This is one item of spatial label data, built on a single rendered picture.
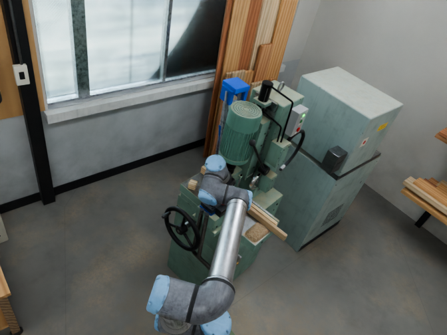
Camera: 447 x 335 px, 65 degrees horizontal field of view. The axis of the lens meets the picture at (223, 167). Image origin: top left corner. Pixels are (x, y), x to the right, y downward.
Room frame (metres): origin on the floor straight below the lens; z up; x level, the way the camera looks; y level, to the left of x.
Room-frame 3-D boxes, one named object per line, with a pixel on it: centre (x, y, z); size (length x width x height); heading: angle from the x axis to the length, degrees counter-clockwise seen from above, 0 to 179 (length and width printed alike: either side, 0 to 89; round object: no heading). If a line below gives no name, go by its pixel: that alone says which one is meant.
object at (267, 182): (1.65, -0.27, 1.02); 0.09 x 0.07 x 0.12; 57
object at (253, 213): (1.48, -0.18, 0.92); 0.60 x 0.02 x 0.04; 57
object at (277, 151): (1.67, -0.28, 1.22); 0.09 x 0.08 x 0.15; 147
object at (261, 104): (1.69, -0.11, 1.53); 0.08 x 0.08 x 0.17; 57
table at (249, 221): (1.44, -0.05, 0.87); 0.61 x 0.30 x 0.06; 57
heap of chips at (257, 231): (1.32, -0.27, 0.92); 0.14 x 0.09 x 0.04; 147
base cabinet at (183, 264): (1.68, -0.10, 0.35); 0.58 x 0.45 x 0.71; 147
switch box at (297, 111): (1.77, -0.33, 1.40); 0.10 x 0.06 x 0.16; 147
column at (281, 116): (1.82, -0.19, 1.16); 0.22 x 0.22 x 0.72; 57
